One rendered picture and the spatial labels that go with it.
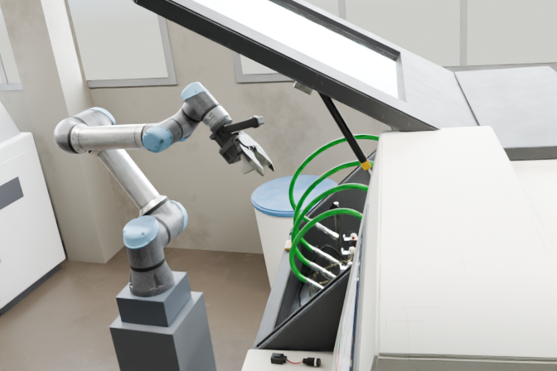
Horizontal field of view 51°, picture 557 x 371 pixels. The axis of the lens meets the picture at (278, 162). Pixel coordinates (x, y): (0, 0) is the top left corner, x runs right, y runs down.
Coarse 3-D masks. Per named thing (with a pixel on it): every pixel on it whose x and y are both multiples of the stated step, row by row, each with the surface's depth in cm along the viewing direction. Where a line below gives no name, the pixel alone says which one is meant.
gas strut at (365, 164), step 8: (320, 96) 122; (328, 104) 122; (336, 112) 123; (336, 120) 124; (344, 120) 124; (344, 128) 124; (344, 136) 125; (352, 136) 125; (352, 144) 125; (360, 152) 126; (360, 160) 127; (368, 168) 127
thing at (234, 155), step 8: (224, 120) 173; (232, 120) 177; (216, 128) 173; (224, 128) 175; (216, 136) 176; (224, 136) 175; (232, 136) 174; (240, 136) 173; (248, 136) 177; (224, 144) 175; (232, 144) 172; (248, 144) 173; (224, 152) 174; (232, 152) 173; (232, 160) 173
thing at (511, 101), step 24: (456, 72) 181; (480, 72) 178; (504, 72) 175; (528, 72) 172; (552, 72) 169; (480, 96) 154; (504, 96) 152; (528, 96) 149; (552, 96) 147; (480, 120) 136; (504, 120) 134; (528, 120) 132; (552, 120) 130; (504, 144) 120; (528, 144) 118; (552, 144) 117; (528, 168) 114; (552, 168) 113; (528, 192) 105; (552, 192) 104; (552, 216) 95; (552, 240) 88
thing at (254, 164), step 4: (248, 152) 170; (252, 152) 172; (240, 156) 172; (244, 156) 171; (252, 156) 170; (244, 160) 171; (252, 160) 168; (256, 160) 170; (244, 164) 171; (248, 164) 170; (252, 164) 169; (256, 164) 169; (244, 168) 171; (248, 168) 170; (252, 168) 169; (256, 168) 168; (260, 168) 169; (244, 172) 171; (248, 172) 170; (260, 172) 169
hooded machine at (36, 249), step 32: (0, 128) 353; (0, 160) 344; (32, 160) 367; (0, 192) 344; (32, 192) 368; (0, 224) 345; (32, 224) 368; (0, 256) 345; (32, 256) 369; (64, 256) 397; (0, 288) 346; (32, 288) 376
